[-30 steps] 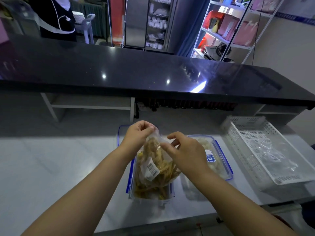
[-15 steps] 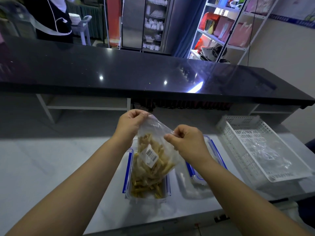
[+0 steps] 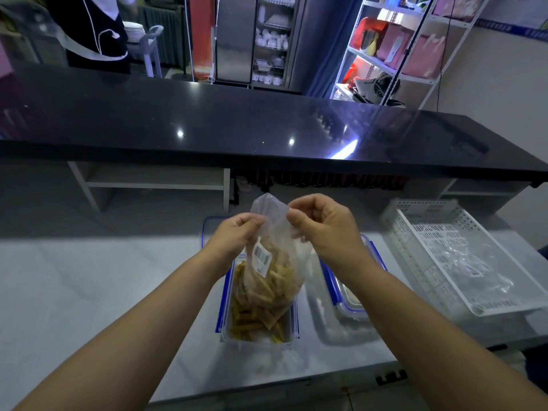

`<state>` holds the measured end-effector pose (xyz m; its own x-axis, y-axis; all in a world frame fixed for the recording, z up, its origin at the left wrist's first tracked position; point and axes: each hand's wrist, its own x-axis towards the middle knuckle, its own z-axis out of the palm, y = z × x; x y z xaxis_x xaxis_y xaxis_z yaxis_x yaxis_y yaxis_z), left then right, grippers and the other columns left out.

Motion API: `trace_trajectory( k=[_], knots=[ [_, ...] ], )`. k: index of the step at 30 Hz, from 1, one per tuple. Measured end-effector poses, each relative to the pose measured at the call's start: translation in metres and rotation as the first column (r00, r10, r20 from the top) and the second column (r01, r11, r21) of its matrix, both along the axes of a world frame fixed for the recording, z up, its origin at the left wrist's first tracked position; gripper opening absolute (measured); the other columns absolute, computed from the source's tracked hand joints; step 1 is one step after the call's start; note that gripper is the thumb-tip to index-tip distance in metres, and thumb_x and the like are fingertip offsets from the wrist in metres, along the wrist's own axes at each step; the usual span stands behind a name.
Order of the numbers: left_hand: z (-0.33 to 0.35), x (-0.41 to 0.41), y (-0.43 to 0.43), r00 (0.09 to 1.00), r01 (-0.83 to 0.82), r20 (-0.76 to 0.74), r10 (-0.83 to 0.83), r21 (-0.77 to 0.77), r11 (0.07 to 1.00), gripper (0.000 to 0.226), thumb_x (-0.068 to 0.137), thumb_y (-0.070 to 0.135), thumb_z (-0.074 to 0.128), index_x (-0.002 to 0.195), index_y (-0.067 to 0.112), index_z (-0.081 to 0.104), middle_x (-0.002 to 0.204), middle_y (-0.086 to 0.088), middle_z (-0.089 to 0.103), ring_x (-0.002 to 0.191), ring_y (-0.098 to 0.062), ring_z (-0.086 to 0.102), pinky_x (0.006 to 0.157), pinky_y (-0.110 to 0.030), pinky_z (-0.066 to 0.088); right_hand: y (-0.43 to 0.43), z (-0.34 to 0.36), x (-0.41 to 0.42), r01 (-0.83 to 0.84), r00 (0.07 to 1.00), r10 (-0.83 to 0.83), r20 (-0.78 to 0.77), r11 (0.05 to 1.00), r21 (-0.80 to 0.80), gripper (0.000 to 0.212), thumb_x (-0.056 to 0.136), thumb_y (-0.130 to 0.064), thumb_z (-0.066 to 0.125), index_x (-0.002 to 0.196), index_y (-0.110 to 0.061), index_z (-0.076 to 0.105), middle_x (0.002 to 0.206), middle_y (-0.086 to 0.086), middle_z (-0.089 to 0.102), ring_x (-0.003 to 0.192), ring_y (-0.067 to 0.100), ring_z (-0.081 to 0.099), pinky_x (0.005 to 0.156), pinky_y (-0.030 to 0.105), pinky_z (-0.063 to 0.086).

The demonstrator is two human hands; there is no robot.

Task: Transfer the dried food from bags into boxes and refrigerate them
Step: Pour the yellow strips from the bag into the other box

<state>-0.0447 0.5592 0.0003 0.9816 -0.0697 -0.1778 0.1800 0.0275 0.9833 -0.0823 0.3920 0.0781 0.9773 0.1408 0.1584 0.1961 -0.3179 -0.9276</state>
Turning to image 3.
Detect white small appliance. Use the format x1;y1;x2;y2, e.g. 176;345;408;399
353;76;378;104

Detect clear blue-clipped plastic container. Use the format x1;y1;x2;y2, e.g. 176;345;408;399
215;252;301;350
319;233;389;323

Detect blue curtain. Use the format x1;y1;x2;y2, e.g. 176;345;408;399
306;0;365;99

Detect person's right hand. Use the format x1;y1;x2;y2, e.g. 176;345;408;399
285;194;377;281

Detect clear lid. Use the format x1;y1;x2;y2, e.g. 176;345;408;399
201;216;250;258
325;235;387;314

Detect stack of white plates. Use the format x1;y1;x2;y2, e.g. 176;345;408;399
122;21;147;44

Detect black small appliance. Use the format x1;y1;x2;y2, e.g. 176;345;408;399
372;72;406;108

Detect red bucket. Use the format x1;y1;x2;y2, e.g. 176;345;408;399
342;63;361;89

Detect white perforated plastic basket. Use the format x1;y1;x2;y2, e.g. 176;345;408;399
380;198;548;318

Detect person's left forearm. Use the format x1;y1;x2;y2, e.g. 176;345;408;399
13;252;228;411

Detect narrow pink gift bag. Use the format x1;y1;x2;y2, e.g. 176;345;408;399
376;23;414;69

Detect person's left hand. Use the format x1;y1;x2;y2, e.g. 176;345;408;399
203;212;267;275

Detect pale plastic serving cart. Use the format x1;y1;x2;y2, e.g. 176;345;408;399
126;24;165;78

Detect teal skirted table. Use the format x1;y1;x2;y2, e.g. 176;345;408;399
136;3;189;69

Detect black hanging cable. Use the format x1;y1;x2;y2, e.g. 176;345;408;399
436;0;454;112

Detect pile of pale food cubes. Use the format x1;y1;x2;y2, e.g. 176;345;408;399
339;283;365;309

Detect group of white dishes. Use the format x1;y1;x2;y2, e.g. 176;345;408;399
252;0;296;87

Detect wide pink gift bag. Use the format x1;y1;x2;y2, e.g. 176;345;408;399
402;34;446;80

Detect blue-bordered wall poster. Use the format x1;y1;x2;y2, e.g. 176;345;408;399
475;0;548;42

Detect red standing banner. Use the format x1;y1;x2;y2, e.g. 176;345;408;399
188;0;216;82

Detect person's right forearm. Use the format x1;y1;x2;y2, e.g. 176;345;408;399
342;259;548;411

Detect bag of yellow strip snacks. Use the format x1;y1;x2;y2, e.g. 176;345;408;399
235;192;314;331

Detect patterned pink gift bag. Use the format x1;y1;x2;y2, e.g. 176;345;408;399
432;0;487;22

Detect red gift box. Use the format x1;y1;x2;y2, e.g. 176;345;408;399
349;17;388;50

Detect white metal shelf rack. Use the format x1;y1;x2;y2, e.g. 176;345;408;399
329;0;493;111

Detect black top bar counter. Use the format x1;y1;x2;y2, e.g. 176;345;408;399
0;63;548;215

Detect white flat mop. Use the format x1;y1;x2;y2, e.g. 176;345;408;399
207;0;220;85

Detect stainless steel dish cabinet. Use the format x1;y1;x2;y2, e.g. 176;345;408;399
213;0;322;92

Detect bag of pale round snacks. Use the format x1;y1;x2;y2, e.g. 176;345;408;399
432;243;515;297

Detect pink plastic bin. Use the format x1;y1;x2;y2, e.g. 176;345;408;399
0;40;14;80

